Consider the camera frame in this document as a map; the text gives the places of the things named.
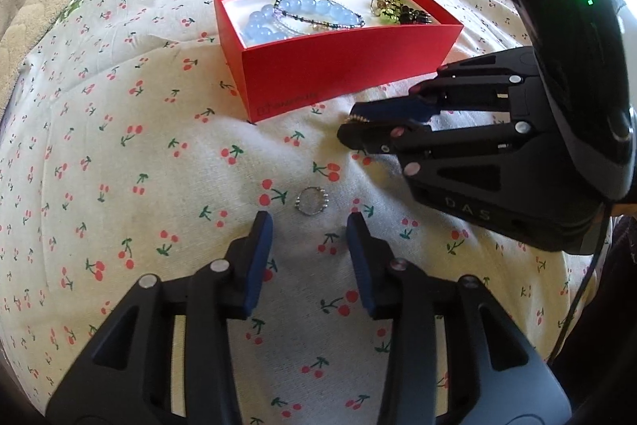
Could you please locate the green black bead ornament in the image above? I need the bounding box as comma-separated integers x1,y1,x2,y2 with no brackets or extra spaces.
370,0,434,25

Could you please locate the silver beaded ring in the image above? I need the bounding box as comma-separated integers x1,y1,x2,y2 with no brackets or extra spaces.
293,185,330,217

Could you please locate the green seed bead necklace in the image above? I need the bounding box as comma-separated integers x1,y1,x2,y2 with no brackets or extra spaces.
272,0,367,33

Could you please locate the blue bead bracelet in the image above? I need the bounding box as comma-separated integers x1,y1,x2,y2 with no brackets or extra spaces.
243,0,366,47

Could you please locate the red cardboard box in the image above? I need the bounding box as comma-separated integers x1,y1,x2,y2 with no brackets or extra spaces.
214,0,463,123

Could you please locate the cherry print bed sheet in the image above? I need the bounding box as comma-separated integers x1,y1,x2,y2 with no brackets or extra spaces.
1,0,598,424

